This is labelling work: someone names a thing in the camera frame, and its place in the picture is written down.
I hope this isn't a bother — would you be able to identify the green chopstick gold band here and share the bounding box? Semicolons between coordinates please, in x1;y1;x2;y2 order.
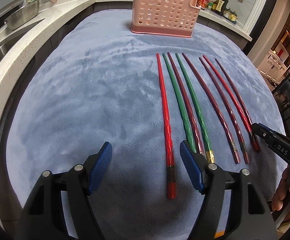
175;53;215;163

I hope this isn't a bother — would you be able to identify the pink perforated utensil holder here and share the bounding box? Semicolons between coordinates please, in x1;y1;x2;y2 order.
130;0;201;38

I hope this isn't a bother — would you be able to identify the stainless steel pot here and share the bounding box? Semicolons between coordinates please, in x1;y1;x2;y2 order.
5;0;40;30

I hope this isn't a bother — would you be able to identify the right hand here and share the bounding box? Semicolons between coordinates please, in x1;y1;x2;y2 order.
272;166;290;215

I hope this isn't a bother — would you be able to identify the spice jar rack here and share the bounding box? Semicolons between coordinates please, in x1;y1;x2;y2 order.
222;8;238;24

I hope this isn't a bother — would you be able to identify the bright red chopstick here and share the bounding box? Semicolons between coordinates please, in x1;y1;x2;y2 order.
156;53;176;199

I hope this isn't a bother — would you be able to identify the red instant noodle cup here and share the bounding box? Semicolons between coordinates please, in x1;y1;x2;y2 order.
196;0;209;9

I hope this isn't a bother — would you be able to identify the dark brown-red chopstick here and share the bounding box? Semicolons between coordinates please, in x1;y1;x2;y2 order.
215;59;252;126

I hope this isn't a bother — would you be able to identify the small green cap bottle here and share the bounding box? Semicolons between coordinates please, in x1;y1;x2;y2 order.
207;1;214;10

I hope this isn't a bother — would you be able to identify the grey-blue fleece mat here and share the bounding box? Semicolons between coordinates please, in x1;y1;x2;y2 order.
6;10;285;239

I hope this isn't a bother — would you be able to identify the dark red chopstick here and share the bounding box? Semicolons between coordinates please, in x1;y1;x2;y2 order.
167;52;205;155

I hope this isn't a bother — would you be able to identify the dark maroon chopstick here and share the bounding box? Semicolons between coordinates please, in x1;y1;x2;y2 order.
199;57;249;164

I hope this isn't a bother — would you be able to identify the dark soy sauce bottle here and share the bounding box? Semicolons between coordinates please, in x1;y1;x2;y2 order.
213;0;229;16

